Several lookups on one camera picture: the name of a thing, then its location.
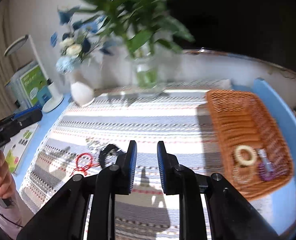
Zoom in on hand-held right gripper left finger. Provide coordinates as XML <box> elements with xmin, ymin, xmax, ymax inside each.
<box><xmin>16</xmin><ymin>140</ymin><xmax>138</xmax><ymax>240</ymax></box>

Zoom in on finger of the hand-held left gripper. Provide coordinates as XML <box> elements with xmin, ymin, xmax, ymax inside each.
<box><xmin>3</xmin><ymin>106</ymin><xmax>43</xmax><ymax>132</ymax></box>

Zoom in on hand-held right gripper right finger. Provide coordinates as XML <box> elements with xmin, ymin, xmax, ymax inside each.
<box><xmin>157</xmin><ymin>141</ymin><xmax>280</xmax><ymax>240</ymax></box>

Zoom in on person's left forearm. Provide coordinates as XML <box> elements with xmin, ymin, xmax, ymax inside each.
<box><xmin>0</xmin><ymin>180</ymin><xmax>24</xmax><ymax>232</ymax></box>

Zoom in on person's left hand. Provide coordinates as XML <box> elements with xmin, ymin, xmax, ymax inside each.
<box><xmin>0</xmin><ymin>152</ymin><xmax>16</xmax><ymax>201</ymax></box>

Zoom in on white and green leaflet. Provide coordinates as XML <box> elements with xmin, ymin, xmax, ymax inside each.
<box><xmin>2</xmin><ymin>122</ymin><xmax>40</xmax><ymax>176</ymax></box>

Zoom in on green and white books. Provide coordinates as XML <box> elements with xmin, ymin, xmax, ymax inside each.
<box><xmin>4</xmin><ymin>61</ymin><xmax>51</xmax><ymax>108</ymax></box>

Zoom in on white desk lamp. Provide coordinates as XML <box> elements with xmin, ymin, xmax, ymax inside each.
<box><xmin>4</xmin><ymin>34</ymin><xmax>65</xmax><ymax>113</ymax></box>

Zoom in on striped woven table cloth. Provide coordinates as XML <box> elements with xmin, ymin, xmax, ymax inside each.
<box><xmin>20</xmin><ymin>80</ymin><xmax>274</xmax><ymax>240</ymax></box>

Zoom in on white ceramic vase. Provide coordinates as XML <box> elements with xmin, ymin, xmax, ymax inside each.
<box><xmin>70</xmin><ymin>69</ymin><xmax>96</xmax><ymax>107</ymax></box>

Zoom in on blue and white flower bouquet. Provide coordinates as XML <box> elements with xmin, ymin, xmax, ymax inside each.
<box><xmin>50</xmin><ymin>4</ymin><xmax>119</xmax><ymax>81</ymax></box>

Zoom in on clear glass vase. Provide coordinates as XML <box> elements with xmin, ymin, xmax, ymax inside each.
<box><xmin>131</xmin><ymin>54</ymin><xmax>164</xmax><ymax>90</ymax></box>

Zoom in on orange woven basket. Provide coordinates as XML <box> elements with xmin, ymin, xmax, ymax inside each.
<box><xmin>205</xmin><ymin>89</ymin><xmax>295</xmax><ymax>202</ymax></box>

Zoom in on small clear bottle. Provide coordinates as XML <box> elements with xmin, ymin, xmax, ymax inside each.
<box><xmin>257</xmin><ymin>149</ymin><xmax>274</xmax><ymax>172</ymax></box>

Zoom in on green leafy plant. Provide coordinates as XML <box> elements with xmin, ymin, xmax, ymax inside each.
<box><xmin>75</xmin><ymin>0</ymin><xmax>196</xmax><ymax>61</ymax></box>

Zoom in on black bracelet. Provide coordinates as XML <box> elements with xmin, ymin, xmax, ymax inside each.
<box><xmin>99</xmin><ymin>143</ymin><xmax>125</xmax><ymax>170</ymax></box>

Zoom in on dark silver beaded bracelet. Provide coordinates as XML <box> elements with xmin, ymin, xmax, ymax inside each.
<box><xmin>85</xmin><ymin>137</ymin><xmax>106</xmax><ymax>151</ymax></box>

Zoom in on red string bracelet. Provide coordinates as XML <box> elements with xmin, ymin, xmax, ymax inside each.
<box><xmin>71</xmin><ymin>153</ymin><xmax>101</xmax><ymax>177</ymax></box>

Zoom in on clear beaded bracelet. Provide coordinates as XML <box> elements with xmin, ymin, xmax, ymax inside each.
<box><xmin>232</xmin><ymin>166</ymin><xmax>255</xmax><ymax>183</ymax></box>

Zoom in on white ring bracelet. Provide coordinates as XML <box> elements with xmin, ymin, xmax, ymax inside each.
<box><xmin>234</xmin><ymin>145</ymin><xmax>257</xmax><ymax>167</ymax></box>

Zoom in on thin black cable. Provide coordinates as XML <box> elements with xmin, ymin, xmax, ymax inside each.
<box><xmin>0</xmin><ymin>204</ymin><xmax>24</xmax><ymax>228</ymax></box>

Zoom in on purple beaded bracelet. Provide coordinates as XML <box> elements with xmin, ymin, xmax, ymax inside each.
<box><xmin>257</xmin><ymin>161</ymin><xmax>276</xmax><ymax>182</ymax></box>

